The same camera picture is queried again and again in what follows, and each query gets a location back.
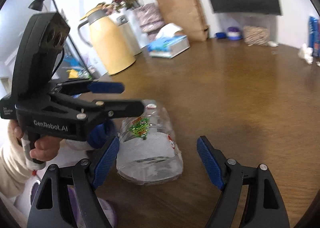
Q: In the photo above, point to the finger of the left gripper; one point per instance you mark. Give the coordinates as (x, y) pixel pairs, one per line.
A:
(110, 109)
(77, 87)

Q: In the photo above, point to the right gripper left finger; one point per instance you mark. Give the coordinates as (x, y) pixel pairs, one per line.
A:
(51, 206)

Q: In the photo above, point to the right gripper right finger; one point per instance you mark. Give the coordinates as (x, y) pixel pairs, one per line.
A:
(264, 205)

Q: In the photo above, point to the clear plastic christmas cup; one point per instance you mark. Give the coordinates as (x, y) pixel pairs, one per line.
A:
(148, 153)

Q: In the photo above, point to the person's left hand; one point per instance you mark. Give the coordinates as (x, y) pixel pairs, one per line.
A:
(46, 147)

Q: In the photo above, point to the blue white pill bottle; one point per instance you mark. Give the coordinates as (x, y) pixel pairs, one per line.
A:
(96, 138)

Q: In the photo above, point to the yellow thermos jug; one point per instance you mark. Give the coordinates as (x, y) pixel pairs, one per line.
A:
(107, 40)

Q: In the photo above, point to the purple pill bottle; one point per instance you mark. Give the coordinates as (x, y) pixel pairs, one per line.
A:
(91, 211)

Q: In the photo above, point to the blue tissue box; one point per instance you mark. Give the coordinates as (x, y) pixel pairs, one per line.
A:
(169, 42)

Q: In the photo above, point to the pink ceramic vase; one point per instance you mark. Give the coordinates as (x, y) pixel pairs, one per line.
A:
(150, 20)

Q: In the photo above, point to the brown paper bag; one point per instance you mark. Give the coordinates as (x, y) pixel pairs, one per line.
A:
(188, 14)

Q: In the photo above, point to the blue jar lid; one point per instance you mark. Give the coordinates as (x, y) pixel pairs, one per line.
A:
(221, 35)

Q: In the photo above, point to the crumpled white tissue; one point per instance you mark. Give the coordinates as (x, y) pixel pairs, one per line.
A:
(305, 53)

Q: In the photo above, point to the small purple white jar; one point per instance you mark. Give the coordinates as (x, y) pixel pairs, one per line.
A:
(234, 33)

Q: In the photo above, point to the clear jar of grains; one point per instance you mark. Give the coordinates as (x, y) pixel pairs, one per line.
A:
(254, 35)

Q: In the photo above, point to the blue soda can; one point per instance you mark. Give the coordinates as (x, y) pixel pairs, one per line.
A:
(314, 35)

